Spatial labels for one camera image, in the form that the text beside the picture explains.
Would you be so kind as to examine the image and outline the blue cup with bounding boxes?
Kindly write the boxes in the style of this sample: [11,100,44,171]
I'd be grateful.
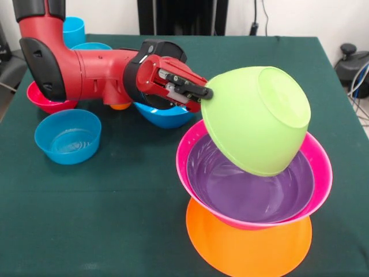
[62,16,86,49]

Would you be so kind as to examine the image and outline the small ribbed cyan bowl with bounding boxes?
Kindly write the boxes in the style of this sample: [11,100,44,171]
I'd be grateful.
[70,42,113,51]

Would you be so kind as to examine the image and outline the large pink bowl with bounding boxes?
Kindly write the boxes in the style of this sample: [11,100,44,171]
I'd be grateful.
[176,119,334,231]

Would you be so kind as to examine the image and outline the purple bowl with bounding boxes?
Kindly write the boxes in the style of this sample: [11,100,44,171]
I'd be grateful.
[186,134,315,224]

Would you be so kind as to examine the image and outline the green bowl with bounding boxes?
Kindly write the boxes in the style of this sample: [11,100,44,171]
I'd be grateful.
[201,66,312,178]

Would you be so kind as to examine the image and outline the black hanging cable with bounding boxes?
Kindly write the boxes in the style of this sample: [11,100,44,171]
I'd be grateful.
[249,0,270,37]

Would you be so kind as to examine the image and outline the dark green tablecloth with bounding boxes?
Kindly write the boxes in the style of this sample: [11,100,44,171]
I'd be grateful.
[0,33,369,277]

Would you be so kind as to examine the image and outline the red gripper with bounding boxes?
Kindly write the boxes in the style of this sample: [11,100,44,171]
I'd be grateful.
[135,54,214,114]

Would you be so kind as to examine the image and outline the large orange bowl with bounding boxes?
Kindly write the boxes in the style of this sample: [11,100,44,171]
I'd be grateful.
[186,197,313,277]

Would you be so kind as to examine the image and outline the translucent blue bowl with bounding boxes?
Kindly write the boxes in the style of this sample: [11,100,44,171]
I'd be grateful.
[34,108,102,166]

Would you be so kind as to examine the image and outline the small crimson bowl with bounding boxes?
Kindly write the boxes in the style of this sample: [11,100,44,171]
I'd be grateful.
[26,80,78,114]

